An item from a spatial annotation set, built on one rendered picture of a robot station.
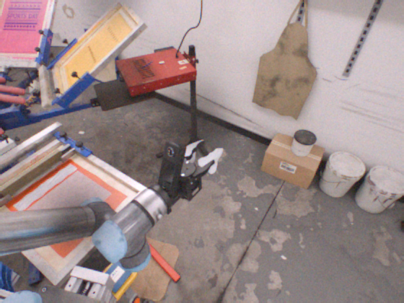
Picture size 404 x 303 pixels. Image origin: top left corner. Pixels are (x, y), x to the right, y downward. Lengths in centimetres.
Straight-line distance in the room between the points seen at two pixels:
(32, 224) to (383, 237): 269
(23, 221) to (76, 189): 107
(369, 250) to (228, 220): 120
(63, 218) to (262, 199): 221
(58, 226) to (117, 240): 13
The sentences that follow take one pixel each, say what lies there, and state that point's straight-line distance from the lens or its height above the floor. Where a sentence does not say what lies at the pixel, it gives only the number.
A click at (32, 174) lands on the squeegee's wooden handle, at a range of 172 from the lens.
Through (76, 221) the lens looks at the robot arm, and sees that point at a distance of 64.
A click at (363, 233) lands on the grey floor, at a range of 280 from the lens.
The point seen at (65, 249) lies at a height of 95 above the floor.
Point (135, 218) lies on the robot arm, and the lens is 55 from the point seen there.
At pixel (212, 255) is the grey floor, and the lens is 232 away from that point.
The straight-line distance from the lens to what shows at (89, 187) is 161.
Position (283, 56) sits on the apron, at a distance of 249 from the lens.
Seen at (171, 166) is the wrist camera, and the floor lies 173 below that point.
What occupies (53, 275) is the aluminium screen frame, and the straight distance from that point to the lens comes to 138.
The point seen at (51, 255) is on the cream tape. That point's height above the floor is 95.
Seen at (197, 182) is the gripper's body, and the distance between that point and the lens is 65.
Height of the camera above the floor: 216
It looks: 46 degrees down
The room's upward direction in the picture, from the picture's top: straight up
